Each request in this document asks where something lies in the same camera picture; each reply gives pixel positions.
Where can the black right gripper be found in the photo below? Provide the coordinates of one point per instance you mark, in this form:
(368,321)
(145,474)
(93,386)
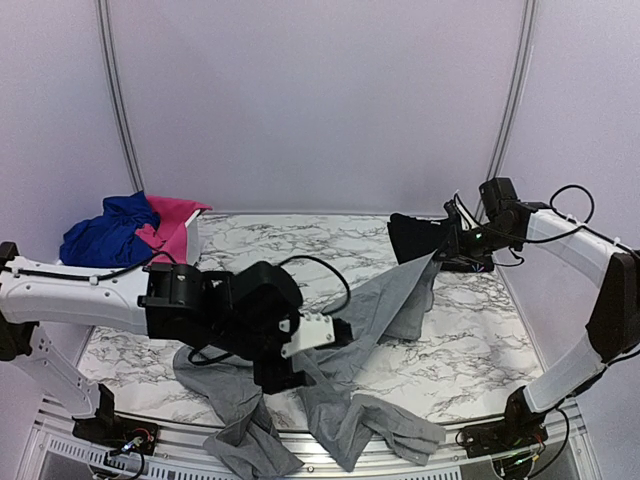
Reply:
(458,253)

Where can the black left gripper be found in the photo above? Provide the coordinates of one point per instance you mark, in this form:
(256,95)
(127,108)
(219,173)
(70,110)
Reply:
(281,376)

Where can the black t-shirt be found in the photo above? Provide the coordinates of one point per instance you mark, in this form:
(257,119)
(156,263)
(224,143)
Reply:
(412,238)

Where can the grey garment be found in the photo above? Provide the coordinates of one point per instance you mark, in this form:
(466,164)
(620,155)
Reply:
(388,306)

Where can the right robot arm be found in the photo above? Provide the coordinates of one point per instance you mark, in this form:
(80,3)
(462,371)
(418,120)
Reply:
(505,333)

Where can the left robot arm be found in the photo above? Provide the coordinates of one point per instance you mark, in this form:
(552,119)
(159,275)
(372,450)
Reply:
(255,314)

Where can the white plastic laundry basket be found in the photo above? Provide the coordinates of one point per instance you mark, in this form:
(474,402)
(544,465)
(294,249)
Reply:
(118,240)

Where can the pink garment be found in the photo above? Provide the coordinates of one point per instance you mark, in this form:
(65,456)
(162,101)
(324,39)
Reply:
(177,233)

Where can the blue garment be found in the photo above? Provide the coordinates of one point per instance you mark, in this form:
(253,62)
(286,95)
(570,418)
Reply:
(110,239)

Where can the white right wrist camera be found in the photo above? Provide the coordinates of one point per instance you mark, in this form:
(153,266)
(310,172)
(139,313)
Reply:
(459,214)

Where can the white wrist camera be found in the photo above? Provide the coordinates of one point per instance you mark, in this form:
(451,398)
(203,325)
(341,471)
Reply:
(317,331)
(459,214)

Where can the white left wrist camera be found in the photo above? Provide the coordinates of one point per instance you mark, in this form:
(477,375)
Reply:
(317,331)

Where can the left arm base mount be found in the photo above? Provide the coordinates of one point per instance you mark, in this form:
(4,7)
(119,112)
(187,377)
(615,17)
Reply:
(118,431)

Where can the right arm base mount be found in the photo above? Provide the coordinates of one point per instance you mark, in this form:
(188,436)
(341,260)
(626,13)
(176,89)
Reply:
(494,438)

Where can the right aluminium corner post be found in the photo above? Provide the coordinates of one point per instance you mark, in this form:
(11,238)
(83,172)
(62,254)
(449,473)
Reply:
(516,87)

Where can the aluminium corner post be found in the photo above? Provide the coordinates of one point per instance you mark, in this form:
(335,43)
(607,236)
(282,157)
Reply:
(116,95)
(516,87)

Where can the aluminium front frame rail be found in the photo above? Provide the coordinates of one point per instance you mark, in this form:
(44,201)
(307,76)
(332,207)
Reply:
(53,452)

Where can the left aluminium corner post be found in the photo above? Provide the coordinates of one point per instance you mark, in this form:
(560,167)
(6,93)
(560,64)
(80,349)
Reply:
(116,95)

